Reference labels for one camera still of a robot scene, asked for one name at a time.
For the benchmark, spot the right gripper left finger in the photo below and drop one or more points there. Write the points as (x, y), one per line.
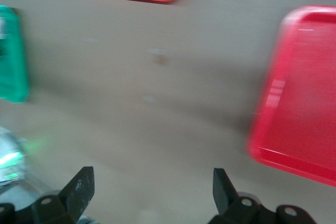
(76, 195)

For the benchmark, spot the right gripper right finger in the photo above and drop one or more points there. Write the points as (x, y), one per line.
(225, 195)

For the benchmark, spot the green plastic tray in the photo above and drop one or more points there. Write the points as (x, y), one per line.
(13, 72)

